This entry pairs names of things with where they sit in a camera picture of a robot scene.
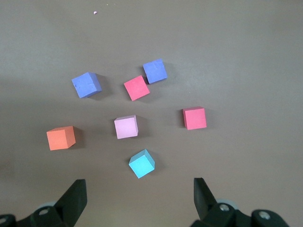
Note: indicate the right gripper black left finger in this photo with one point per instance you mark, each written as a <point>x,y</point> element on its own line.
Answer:
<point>68,203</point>

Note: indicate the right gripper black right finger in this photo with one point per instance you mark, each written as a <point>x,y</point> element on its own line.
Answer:
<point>208,210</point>

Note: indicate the orange foam cube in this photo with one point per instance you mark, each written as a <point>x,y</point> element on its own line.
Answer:
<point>60,139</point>

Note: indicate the pink foam cube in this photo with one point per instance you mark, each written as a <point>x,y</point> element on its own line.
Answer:
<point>125,127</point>

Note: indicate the purple foam cube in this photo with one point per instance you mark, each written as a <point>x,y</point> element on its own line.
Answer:
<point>86,85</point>
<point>155,71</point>

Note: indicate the cyan foam cube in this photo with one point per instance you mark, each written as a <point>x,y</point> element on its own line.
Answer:
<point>141,164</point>

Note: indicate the red foam cube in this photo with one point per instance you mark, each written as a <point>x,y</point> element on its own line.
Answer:
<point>136,88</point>
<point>195,119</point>

